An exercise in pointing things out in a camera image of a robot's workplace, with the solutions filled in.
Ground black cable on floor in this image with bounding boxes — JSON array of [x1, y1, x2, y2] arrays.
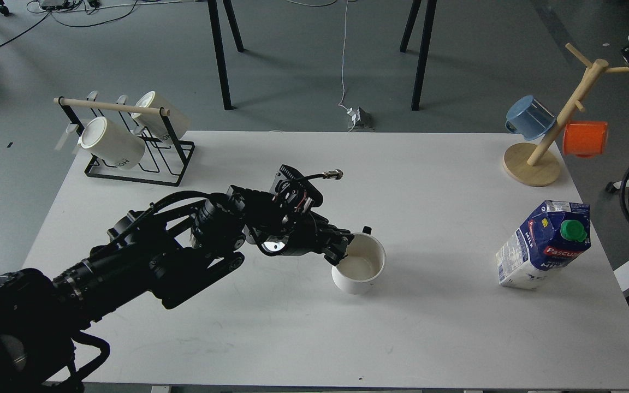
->
[[0, 0, 146, 70]]

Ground white cable on floor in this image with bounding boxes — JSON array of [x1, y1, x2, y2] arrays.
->
[[287, 0, 359, 132]]

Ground black table legs right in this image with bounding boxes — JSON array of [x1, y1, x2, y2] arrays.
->
[[399, 1, 438, 111]]

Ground cream mug front on rack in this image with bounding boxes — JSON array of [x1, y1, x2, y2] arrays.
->
[[78, 116, 146, 171]]

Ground blue mug on tree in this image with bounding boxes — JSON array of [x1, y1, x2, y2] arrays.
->
[[505, 95, 557, 141]]

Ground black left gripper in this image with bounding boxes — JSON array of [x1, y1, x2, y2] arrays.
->
[[243, 164, 372, 266]]

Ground cream mug rear on rack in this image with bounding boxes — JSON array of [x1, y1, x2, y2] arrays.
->
[[132, 91, 192, 140]]

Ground black table legs left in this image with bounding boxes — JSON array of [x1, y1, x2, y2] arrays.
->
[[207, 1, 245, 110]]

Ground orange mug on tree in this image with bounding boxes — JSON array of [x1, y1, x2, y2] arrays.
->
[[562, 121, 609, 158]]

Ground blue white milk carton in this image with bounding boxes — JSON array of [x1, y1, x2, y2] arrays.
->
[[496, 200, 591, 289]]

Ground grey floor power socket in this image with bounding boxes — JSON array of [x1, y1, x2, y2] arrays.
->
[[347, 107, 374, 132]]

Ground cream mug on rack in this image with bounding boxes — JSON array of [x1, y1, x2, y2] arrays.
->
[[78, 116, 146, 171], [132, 91, 192, 140]]

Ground white smiley face mug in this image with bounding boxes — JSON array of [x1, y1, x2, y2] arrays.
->
[[331, 233, 387, 295]]

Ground black wire mug rack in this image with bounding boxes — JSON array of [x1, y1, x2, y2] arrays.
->
[[54, 91, 195, 187]]

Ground black table legs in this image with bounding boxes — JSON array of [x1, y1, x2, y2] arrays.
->
[[399, 1, 438, 111], [207, 1, 245, 110]]

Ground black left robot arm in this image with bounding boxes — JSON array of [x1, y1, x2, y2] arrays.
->
[[0, 165, 354, 392]]

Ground wooden mug tree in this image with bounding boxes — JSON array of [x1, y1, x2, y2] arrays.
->
[[503, 43, 629, 187]]

